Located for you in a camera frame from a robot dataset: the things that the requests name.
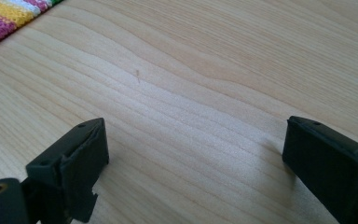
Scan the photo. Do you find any multicoloured striped knitted cloth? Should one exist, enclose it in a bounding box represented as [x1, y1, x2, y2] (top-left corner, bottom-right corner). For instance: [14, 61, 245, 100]
[0, 0, 65, 53]

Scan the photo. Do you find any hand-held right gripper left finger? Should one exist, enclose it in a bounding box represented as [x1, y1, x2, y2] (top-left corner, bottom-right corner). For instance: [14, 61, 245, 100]
[25, 117, 110, 224]

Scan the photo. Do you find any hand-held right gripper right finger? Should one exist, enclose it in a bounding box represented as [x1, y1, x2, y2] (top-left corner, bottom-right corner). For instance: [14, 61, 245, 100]
[282, 115, 358, 224]

